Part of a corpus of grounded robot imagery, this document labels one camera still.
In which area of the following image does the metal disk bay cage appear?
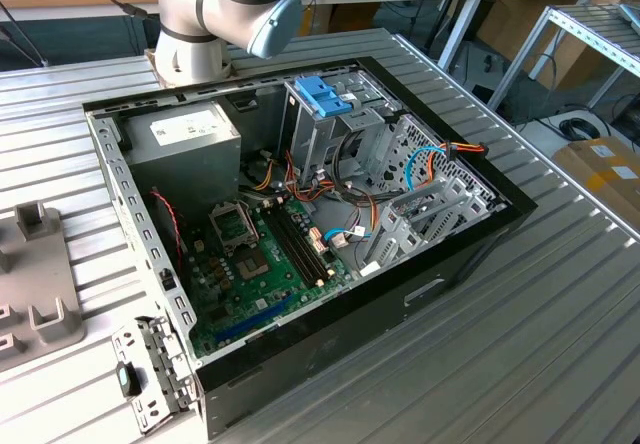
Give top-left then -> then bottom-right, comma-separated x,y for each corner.
278,76 -> 401,191

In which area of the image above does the black RAM slot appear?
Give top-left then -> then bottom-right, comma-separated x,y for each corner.
262,207 -> 324,289
274,203 -> 335,281

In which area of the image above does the CPU socket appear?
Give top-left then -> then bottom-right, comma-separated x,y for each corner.
234,246 -> 275,284

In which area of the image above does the green motherboard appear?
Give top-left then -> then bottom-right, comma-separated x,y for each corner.
179,197 -> 352,361

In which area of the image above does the metal socket cover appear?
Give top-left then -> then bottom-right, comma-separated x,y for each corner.
207,201 -> 262,258

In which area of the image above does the blue expansion slot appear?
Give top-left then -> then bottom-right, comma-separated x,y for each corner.
214,293 -> 295,346

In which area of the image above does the grey power supply unit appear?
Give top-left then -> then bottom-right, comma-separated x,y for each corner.
121,101 -> 245,225

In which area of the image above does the black open PC case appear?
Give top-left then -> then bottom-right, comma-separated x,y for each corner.
82,56 -> 539,440

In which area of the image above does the black tripod pole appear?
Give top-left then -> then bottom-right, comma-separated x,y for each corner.
423,0 -> 475,54

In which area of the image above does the black latch knob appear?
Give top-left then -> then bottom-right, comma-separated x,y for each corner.
115,361 -> 145,398

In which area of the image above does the plain cardboard box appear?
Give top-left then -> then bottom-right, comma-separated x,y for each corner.
474,0 -> 624,91

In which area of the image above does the cardboard box with labels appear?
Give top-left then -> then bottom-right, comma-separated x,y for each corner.
551,137 -> 640,221

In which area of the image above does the grey parts rack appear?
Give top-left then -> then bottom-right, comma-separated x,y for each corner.
0,201 -> 87,371

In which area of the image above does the orange red wire bundle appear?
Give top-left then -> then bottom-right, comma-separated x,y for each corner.
283,149 -> 380,238

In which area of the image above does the blue wire with white plug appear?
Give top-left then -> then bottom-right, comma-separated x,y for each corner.
322,227 -> 374,250

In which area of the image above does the yellow black wire bundle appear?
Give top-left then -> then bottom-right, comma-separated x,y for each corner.
251,157 -> 277,191

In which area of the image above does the blue plastic bay handle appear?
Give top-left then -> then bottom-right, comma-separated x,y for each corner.
293,76 -> 355,119

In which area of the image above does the red black twisted wire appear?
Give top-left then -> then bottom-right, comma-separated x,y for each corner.
148,187 -> 185,271

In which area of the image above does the orange power wire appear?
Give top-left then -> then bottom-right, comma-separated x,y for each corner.
426,140 -> 488,189

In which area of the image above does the metal card retention bracket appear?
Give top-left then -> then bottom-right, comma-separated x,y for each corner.
110,315 -> 202,436

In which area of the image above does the coiled black cable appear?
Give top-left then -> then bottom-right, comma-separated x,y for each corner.
557,116 -> 610,142

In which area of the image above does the black cable silver connector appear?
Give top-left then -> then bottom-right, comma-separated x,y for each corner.
0,0 -> 50,69

